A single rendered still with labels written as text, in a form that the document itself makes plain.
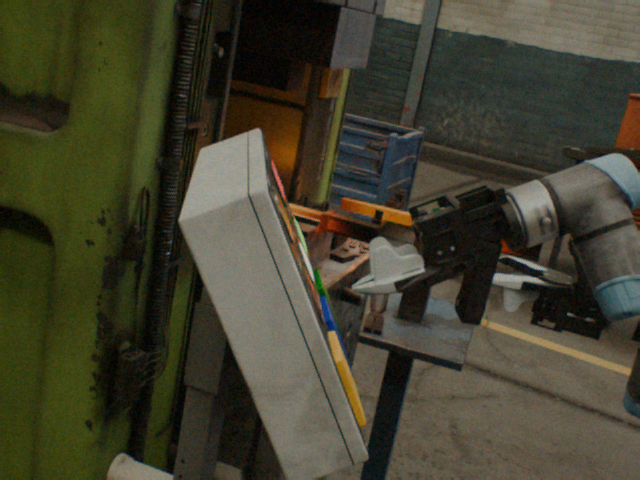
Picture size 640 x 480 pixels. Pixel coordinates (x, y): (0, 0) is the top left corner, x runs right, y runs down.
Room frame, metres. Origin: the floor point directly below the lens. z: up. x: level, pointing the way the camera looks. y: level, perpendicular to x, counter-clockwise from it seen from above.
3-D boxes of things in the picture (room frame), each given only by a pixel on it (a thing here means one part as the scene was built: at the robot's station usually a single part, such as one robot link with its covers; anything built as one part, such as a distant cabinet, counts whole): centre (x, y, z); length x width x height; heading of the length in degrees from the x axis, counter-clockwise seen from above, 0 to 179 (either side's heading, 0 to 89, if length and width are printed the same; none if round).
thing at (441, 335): (1.83, -0.25, 0.69); 0.40 x 0.30 x 0.02; 167
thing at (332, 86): (1.72, 0.04, 1.27); 0.09 x 0.02 x 0.17; 163
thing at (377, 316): (1.97, -0.18, 0.70); 0.60 x 0.04 x 0.01; 175
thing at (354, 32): (1.44, 0.21, 1.32); 0.42 x 0.20 x 0.10; 73
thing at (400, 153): (5.65, 0.08, 0.36); 1.20 x 0.80 x 0.72; 71
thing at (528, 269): (1.36, -0.36, 0.98); 0.09 x 0.03 x 0.06; 37
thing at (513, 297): (1.25, -0.32, 0.98); 0.09 x 0.03 x 0.06; 109
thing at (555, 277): (1.28, -0.43, 0.97); 0.12 x 0.08 x 0.09; 73
